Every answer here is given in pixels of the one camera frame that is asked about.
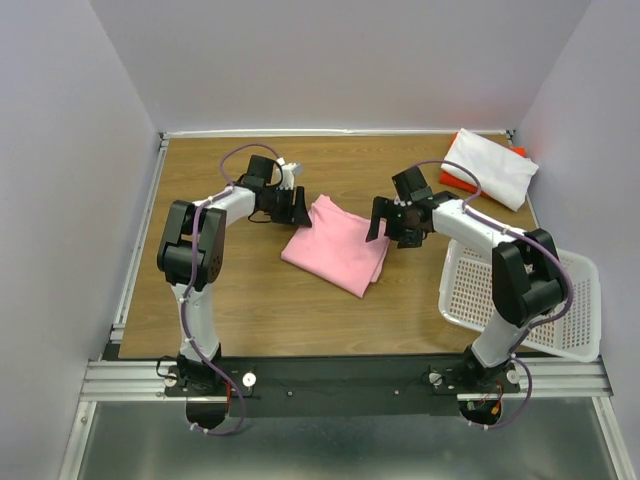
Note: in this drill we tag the aluminium frame rail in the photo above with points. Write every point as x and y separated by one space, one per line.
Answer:
136 381

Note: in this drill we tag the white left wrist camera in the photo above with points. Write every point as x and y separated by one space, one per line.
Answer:
286 174

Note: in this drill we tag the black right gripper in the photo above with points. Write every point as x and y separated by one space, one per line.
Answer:
384 208

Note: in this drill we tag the orange folded t shirt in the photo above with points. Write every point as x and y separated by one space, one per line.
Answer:
452 181

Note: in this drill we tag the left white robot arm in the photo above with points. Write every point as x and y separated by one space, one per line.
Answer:
191 251

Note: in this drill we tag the pink t shirt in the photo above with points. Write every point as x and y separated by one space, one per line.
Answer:
335 248

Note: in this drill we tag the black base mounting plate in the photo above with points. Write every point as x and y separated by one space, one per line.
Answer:
236 389

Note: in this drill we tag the white folded t shirt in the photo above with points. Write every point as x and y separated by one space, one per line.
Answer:
504 173

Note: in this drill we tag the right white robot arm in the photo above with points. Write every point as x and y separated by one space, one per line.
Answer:
529 285

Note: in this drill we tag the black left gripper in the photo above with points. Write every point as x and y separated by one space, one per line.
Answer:
293 215

